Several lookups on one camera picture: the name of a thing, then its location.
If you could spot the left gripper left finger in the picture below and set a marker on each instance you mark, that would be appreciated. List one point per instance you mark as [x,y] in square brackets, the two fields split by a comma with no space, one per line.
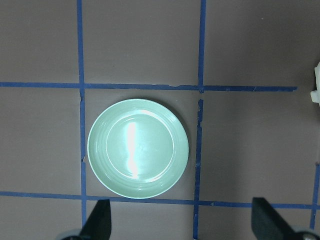
[99,224]

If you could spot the green plate left side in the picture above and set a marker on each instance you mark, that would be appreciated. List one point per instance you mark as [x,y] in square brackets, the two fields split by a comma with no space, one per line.
[138,148]

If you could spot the white rice cooker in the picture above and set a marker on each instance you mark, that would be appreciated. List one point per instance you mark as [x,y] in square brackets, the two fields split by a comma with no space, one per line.
[315,94]

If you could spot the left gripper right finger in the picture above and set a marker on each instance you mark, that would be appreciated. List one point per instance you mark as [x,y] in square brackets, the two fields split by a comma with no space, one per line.
[267,223]

